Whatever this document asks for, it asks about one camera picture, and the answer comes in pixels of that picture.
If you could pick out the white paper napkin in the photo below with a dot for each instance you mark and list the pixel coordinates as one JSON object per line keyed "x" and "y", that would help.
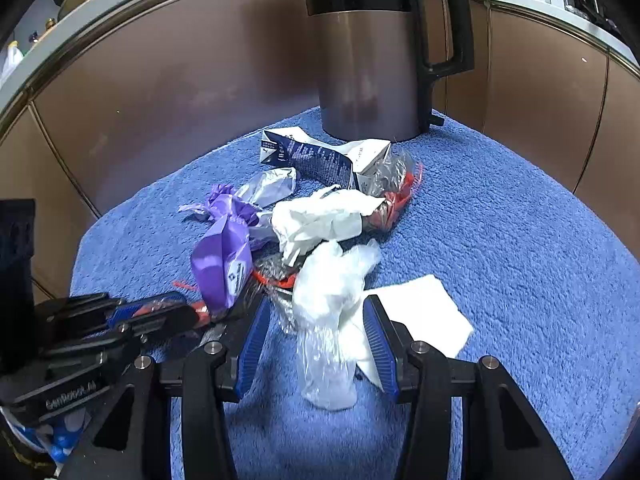
{"x": 425, "y": 310}

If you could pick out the blue white milk carton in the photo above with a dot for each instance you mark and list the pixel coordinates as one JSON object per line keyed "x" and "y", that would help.
{"x": 310, "y": 155}

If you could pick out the blue terry towel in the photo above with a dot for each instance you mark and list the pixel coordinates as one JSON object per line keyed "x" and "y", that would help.
{"x": 500, "y": 260}

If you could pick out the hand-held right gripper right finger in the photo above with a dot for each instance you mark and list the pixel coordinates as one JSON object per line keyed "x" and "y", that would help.
{"x": 377, "y": 350}

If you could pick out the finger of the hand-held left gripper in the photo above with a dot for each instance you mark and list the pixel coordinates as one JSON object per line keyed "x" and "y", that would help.
{"x": 127, "y": 312}
{"x": 165, "y": 322}

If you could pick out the translucent white plastic bag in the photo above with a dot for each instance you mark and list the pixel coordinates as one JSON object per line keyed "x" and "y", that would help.
{"x": 325, "y": 290}

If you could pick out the blue white patterned cloth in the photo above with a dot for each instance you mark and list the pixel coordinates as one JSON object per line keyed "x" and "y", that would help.
{"x": 60, "y": 440}

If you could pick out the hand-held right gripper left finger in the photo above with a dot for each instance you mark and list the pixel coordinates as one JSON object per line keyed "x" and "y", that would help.
{"x": 252, "y": 345}

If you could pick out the white plastic bottle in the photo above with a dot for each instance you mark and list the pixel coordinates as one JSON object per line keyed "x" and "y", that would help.
{"x": 13, "y": 57}

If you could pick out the brown kitchen cabinet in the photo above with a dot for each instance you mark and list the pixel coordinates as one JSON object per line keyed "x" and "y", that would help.
{"x": 175, "y": 90}

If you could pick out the silver foil wrapper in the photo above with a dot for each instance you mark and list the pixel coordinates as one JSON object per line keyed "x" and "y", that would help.
{"x": 267, "y": 185}

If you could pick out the clear plastic wrapper red print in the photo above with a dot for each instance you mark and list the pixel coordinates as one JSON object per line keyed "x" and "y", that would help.
{"x": 272, "y": 280}
{"x": 395, "y": 195}

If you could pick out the purple plastic wrapper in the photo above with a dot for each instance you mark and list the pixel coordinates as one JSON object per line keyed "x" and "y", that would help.
{"x": 220, "y": 255}

